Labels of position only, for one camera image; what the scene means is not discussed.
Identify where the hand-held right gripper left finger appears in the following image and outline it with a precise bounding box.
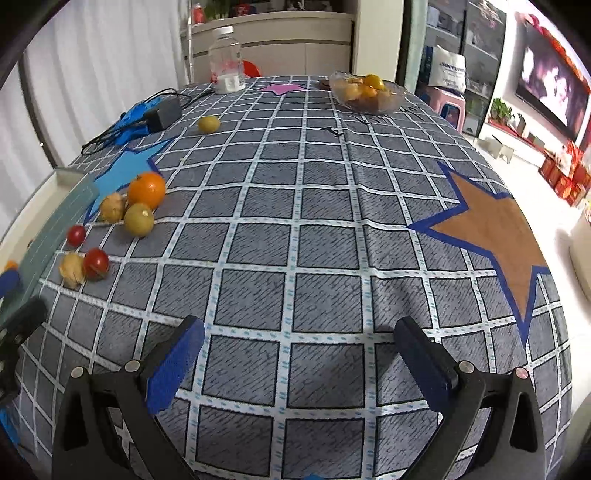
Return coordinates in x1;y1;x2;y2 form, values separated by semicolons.
52;315;206;480

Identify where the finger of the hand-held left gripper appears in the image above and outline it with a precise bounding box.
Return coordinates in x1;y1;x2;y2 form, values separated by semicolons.
0;298;49;407
0;269;23;300

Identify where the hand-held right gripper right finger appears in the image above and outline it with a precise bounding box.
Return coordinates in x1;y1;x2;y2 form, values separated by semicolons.
394;316;548;480

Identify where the physalis with dry husk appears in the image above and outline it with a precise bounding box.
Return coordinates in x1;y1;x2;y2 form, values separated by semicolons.
59;253;86;291
100;194;126;223
339;79;363;103

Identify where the grey-green tray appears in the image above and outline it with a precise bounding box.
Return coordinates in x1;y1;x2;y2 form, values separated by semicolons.
0;167;101;324

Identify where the orange mandarin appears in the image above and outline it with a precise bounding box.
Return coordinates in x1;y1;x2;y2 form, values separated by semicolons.
127;172;167;210

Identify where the brown star patch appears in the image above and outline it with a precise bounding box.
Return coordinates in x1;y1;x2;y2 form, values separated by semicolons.
406;159;555;349

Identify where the light blue star patch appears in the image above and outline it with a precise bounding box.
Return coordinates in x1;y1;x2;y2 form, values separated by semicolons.
85;136;178;224

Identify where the grey plaid tablecloth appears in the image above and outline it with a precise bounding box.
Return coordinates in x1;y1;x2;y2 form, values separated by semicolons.
9;74;573;480

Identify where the blue cloth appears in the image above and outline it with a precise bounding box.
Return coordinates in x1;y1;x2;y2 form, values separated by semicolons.
113;95;178;144

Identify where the black power adapter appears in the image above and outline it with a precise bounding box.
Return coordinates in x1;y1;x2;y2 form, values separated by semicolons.
143;98;182;132

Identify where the small white stool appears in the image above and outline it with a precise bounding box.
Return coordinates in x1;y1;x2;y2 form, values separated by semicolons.
485;135;518;164

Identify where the white curtain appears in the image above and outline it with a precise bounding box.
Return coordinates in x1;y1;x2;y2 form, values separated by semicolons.
0;0;192;241

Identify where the stack of red gift boxes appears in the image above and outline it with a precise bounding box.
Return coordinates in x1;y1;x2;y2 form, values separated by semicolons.
538;141;591;208

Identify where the pink plastic stool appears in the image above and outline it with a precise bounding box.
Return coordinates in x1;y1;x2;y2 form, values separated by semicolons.
425;88;467;130

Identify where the clear glass bowl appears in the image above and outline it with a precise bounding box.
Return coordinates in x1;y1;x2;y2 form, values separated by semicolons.
329;71;406;115

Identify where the potted green plant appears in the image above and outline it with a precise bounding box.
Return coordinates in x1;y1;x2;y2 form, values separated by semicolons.
489;98;514;125

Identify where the pink star patch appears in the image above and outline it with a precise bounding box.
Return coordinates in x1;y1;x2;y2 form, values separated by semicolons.
259;82;309;97

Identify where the white tote bag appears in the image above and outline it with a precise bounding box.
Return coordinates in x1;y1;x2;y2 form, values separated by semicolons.
427;44;469;95

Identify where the clear plastic bottle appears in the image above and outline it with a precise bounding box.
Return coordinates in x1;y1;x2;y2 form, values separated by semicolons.
209;26;246;94

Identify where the glass display shelf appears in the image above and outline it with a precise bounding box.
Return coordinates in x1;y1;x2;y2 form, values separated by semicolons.
416;0;509;134

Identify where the beige cabinet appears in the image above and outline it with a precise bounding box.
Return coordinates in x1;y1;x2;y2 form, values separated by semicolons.
182;11;356;84

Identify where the black power cable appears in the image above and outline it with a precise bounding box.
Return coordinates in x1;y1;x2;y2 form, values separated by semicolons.
81;85;215;156

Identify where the wall television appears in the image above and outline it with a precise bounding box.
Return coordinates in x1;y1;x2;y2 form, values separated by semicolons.
515;21;591;146

